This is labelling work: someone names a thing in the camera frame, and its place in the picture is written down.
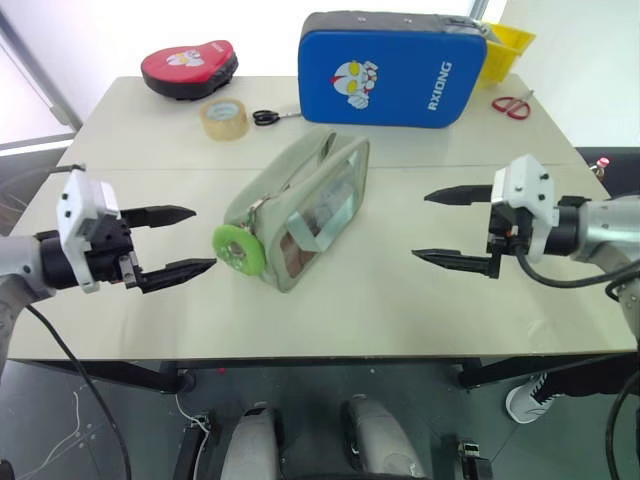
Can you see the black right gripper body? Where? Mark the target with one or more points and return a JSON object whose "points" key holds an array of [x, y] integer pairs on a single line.
{"points": [[507, 232]]}

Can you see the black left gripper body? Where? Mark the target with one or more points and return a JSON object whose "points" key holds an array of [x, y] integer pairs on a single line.
{"points": [[107, 250]]}

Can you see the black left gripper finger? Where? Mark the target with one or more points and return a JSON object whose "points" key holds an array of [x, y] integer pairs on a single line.
{"points": [[175, 272], [160, 216]]}

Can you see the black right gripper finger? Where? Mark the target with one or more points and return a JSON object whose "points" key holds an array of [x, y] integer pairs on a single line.
{"points": [[460, 195], [455, 260]]}

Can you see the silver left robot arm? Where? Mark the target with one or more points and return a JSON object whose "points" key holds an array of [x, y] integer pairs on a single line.
{"points": [[20, 265]]}

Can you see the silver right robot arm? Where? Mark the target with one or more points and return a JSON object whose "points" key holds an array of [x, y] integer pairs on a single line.
{"points": [[600, 230]]}

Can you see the sage green pencil pouch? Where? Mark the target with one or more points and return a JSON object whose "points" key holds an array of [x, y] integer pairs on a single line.
{"points": [[280, 200]]}

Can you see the green tape roll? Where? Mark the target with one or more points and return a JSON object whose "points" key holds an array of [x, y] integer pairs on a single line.
{"points": [[250, 257]]}

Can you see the clear packing tape roll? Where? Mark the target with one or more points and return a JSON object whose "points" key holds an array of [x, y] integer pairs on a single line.
{"points": [[225, 127]]}

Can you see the bottle with pink cap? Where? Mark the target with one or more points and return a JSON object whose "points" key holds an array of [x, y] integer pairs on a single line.
{"points": [[602, 167]]}

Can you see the blue kick pad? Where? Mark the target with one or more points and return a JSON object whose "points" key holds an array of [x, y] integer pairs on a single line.
{"points": [[390, 75]]}

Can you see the yellow plastic bin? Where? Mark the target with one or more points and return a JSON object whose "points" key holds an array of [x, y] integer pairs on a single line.
{"points": [[505, 55]]}

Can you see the red focus mitt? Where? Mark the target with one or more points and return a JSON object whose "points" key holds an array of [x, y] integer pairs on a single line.
{"points": [[185, 70]]}

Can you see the white sneaker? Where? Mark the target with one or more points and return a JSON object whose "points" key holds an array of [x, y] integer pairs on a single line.
{"points": [[527, 400]]}

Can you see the black table foot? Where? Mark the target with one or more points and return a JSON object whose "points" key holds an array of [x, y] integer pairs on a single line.
{"points": [[192, 445], [475, 460]]}

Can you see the grey rounded robot leg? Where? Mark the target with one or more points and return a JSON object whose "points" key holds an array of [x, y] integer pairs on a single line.
{"points": [[252, 445], [380, 440]]}

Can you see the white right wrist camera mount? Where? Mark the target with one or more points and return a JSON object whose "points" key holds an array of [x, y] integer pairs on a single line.
{"points": [[525, 185]]}

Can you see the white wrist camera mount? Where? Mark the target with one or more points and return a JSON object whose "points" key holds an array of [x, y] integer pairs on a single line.
{"points": [[77, 200], [525, 185]]}

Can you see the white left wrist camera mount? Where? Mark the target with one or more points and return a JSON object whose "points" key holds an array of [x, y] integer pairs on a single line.
{"points": [[77, 200]]}

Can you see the black table frame bar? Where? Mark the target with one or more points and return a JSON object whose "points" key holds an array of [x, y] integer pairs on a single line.
{"points": [[550, 372], [125, 375]]}

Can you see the grey window frame post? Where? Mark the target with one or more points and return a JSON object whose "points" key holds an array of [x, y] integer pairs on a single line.
{"points": [[45, 75]]}

